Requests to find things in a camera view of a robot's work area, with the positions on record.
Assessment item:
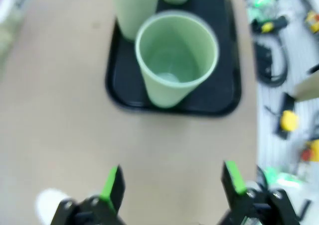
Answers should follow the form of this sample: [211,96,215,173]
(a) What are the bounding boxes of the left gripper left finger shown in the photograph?
[51,164,126,225]

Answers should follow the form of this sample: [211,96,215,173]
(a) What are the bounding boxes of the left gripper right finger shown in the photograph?
[219,160,300,225]

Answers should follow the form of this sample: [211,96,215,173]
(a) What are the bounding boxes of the grey slotted aluminium platform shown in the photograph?
[243,0,319,225]

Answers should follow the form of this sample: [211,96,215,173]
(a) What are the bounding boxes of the white cylindrical air purifier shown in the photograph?
[36,189,73,225]

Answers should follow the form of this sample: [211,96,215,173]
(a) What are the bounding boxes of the yellow knob on black base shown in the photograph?
[274,93,300,139]

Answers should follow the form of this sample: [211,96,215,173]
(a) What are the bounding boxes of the black plastic serving tray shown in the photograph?
[104,0,242,117]

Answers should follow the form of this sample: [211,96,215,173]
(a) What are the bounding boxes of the black coiled cable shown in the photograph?
[254,39,290,86]

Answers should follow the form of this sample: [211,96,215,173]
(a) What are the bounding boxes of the black yellow pendant handle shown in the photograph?
[250,15,289,34]

